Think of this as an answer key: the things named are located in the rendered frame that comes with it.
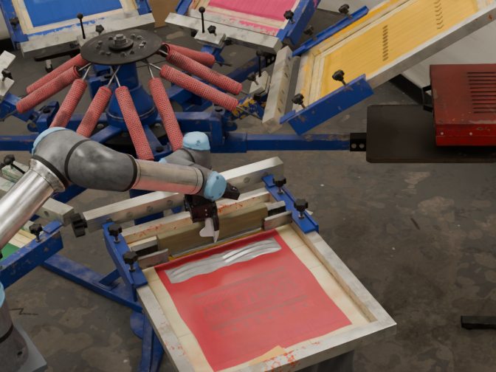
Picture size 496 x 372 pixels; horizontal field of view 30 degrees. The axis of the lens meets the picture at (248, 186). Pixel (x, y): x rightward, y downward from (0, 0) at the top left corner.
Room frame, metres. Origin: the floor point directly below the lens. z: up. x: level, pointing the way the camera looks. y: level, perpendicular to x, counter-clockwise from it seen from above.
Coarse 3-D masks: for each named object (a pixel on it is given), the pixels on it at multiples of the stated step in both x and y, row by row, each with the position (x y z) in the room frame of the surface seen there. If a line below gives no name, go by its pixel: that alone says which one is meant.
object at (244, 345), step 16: (192, 256) 2.28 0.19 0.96; (208, 256) 2.28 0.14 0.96; (160, 272) 2.22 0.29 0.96; (224, 272) 2.19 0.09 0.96; (176, 288) 2.14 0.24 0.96; (192, 288) 2.13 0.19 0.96; (208, 288) 2.12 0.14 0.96; (176, 304) 2.06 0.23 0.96; (192, 304) 2.06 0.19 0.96; (192, 320) 1.99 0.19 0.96; (208, 336) 1.92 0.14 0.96; (240, 336) 1.90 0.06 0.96; (256, 336) 1.90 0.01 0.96; (272, 336) 1.89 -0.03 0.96; (208, 352) 1.85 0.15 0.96; (224, 352) 1.85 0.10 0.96; (240, 352) 1.84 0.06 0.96; (256, 352) 1.83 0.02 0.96; (224, 368) 1.78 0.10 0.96
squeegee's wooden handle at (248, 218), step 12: (264, 204) 2.38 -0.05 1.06; (228, 216) 2.33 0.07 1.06; (240, 216) 2.34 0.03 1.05; (252, 216) 2.35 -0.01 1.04; (264, 216) 2.36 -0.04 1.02; (180, 228) 2.29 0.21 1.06; (192, 228) 2.29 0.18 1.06; (228, 228) 2.32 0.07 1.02; (240, 228) 2.33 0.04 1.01; (156, 240) 2.27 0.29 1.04; (168, 240) 2.25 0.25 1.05; (180, 240) 2.27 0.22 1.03; (192, 240) 2.28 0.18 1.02; (204, 240) 2.29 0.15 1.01; (168, 252) 2.25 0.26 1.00
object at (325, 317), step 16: (240, 240) 2.35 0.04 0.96; (256, 240) 2.34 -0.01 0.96; (272, 256) 2.25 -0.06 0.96; (288, 256) 2.24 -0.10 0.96; (240, 272) 2.18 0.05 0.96; (256, 272) 2.18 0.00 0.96; (304, 272) 2.16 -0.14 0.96; (304, 288) 2.08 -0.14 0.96; (320, 288) 2.08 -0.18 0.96; (320, 304) 2.01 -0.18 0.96; (272, 320) 1.96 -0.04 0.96; (288, 320) 1.95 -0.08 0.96; (304, 320) 1.94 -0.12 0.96; (320, 320) 1.94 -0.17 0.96; (336, 320) 1.93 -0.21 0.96; (288, 336) 1.89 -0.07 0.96; (304, 336) 1.88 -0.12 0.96; (320, 336) 1.88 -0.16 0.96
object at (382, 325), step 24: (264, 192) 2.55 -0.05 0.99; (168, 216) 2.46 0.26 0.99; (312, 240) 2.27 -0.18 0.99; (336, 264) 2.14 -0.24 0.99; (144, 288) 2.11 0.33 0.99; (360, 288) 2.02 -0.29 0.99; (384, 312) 1.91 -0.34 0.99; (168, 336) 1.89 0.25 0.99; (336, 336) 1.83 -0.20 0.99; (360, 336) 1.82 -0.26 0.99; (384, 336) 1.85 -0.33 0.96; (264, 360) 1.76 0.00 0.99; (288, 360) 1.76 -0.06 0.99; (312, 360) 1.77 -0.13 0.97
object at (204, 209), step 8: (184, 200) 2.33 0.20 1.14; (192, 200) 2.30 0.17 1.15; (200, 200) 2.30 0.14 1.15; (208, 200) 2.30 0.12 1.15; (192, 208) 2.26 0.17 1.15; (200, 208) 2.27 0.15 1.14; (208, 208) 2.29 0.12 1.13; (216, 208) 2.29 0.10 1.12; (192, 216) 2.26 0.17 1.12; (200, 216) 2.28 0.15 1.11; (208, 216) 2.29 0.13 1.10
